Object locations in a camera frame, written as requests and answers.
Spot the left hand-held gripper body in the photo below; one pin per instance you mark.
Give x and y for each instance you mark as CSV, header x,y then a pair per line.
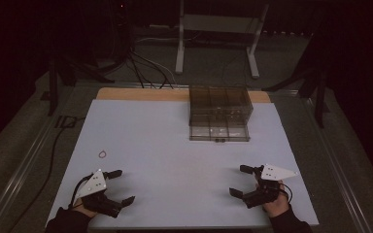
x,y
92,187

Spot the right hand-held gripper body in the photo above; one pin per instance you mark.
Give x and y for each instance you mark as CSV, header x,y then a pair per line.
x,y
272,172

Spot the person's left hand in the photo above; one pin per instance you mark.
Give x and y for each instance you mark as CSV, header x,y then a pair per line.
x,y
83,209

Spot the person's right hand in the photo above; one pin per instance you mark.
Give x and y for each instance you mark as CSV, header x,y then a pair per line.
x,y
278,206

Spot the transparent brown drawer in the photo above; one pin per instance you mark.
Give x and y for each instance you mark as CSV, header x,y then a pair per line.
x,y
219,132

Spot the white table cover sheet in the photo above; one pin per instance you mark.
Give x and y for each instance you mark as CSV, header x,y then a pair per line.
x,y
175,181

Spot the transparent brown drawer cabinet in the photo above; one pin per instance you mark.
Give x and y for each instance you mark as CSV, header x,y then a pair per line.
x,y
220,103

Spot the black tripod stand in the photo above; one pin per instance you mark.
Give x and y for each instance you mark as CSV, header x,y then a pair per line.
x,y
319,97
53,84

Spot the white metal stand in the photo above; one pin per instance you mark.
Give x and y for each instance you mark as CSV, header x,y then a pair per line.
x,y
218,23

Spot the metal floor rail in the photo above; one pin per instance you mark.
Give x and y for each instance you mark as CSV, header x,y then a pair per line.
x,y
19,174
340,174

